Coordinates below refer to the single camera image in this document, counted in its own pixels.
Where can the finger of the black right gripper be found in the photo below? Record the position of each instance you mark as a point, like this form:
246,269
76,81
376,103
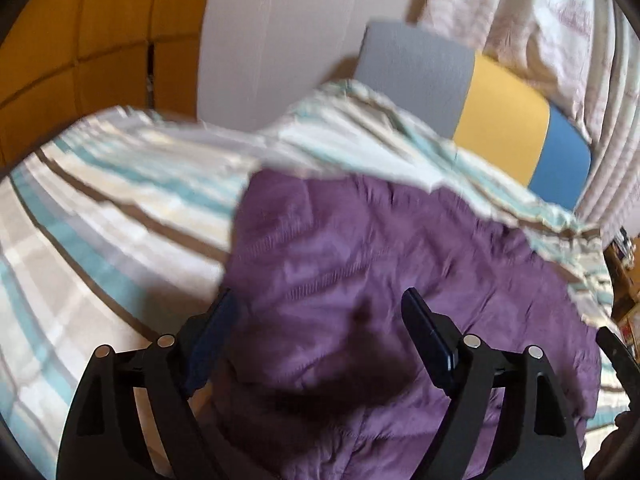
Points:
626,368

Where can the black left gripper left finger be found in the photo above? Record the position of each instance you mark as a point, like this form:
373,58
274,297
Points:
103,437

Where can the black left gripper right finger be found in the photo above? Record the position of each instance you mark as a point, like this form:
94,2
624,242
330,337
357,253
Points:
535,437

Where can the purple puffer jacket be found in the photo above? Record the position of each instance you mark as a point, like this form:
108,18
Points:
320,378

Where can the wooden bedside desk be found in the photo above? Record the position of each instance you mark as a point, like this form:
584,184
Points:
622,260

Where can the striped bed duvet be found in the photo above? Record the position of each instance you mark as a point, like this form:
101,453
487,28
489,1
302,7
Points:
121,227

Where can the grey yellow blue headboard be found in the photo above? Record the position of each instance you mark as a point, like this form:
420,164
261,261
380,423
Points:
470,99

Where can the white patterned curtain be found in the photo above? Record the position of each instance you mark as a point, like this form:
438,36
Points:
583,55

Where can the brown wooden wardrobe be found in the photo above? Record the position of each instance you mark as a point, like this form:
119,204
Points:
64,59

